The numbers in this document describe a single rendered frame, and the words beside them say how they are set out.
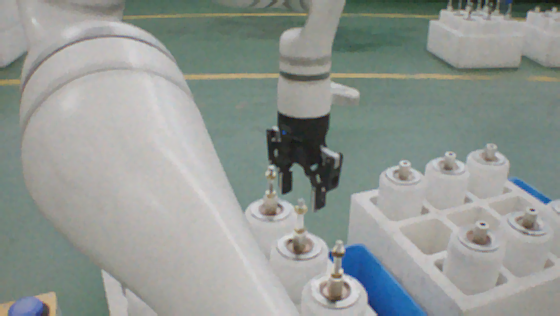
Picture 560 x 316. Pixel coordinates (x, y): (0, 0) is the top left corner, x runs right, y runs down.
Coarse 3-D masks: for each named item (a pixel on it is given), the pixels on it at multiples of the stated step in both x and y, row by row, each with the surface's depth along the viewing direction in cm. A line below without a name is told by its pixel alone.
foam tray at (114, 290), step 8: (328, 264) 87; (104, 272) 85; (328, 272) 85; (104, 280) 83; (112, 280) 83; (112, 288) 81; (120, 288) 81; (112, 296) 79; (120, 296) 80; (112, 304) 78; (120, 304) 78; (296, 304) 78; (112, 312) 76; (120, 312) 76; (128, 312) 78; (368, 312) 77
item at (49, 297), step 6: (48, 294) 61; (54, 294) 61; (42, 300) 60; (48, 300) 60; (54, 300) 60; (0, 306) 58; (6, 306) 58; (48, 306) 59; (54, 306) 59; (0, 312) 57; (6, 312) 57; (42, 312) 58; (48, 312) 58; (54, 312) 58
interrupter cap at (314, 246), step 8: (288, 232) 83; (280, 240) 82; (288, 240) 82; (312, 240) 81; (320, 240) 81; (280, 248) 80; (288, 248) 80; (312, 248) 80; (320, 248) 79; (288, 256) 78; (296, 256) 78; (304, 256) 78; (312, 256) 78
